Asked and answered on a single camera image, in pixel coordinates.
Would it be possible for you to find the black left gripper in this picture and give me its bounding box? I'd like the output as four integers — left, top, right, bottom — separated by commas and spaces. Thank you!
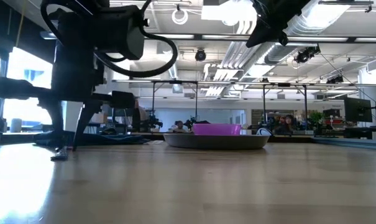
0, 12, 136, 157

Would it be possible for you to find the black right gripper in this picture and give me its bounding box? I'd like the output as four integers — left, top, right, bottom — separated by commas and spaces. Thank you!
245, 0, 312, 49

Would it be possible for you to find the black fork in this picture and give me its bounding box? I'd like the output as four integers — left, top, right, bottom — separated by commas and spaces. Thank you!
50, 145, 69, 162

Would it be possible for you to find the purple plastic bowl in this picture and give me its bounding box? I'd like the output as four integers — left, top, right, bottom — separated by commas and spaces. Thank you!
192, 123, 242, 136

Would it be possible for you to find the grey round plate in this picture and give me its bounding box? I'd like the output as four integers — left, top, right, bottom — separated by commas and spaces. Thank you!
162, 133, 271, 151

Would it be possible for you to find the white ceiling light fixture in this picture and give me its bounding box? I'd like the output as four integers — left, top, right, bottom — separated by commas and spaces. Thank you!
201, 0, 259, 23

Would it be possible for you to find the dark blue cloth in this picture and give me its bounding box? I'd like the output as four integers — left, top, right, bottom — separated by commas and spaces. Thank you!
34, 129, 150, 147

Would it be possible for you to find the white cylinder container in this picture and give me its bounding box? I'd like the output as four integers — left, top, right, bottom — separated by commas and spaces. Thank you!
10, 118, 23, 134

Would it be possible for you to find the person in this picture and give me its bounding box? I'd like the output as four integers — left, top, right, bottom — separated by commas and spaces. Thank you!
282, 114, 296, 134
173, 120, 186, 133
131, 98, 149, 133

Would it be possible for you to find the green potted plant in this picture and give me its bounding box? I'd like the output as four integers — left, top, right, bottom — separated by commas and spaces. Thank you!
308, 110, 324, 126

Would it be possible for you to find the white and blue round object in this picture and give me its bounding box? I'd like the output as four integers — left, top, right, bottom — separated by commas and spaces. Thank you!
256, 127, 273, 137

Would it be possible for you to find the black computer monitor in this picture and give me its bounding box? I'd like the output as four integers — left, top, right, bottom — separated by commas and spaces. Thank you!
344, 97, 373, 123

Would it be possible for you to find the blue mat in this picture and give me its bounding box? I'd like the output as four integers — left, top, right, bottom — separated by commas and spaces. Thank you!
311, 136, 376, 151

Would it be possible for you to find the black overhead frame bar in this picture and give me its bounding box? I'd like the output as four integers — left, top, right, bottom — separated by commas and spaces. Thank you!
40, 30, 376, 44

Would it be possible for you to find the black background frame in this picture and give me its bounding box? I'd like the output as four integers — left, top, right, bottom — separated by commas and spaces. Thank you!
262, 82, 308, 130
151, 80, 199, 120

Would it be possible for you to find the white coiled cable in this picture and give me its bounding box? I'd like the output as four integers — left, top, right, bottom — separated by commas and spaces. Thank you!
171, 8, 189, 26

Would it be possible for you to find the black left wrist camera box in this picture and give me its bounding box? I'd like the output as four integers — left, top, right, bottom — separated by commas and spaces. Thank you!
94, 5, 150, 61

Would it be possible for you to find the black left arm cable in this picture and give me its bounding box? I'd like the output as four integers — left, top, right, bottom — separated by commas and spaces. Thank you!
40, 0, 179, 79

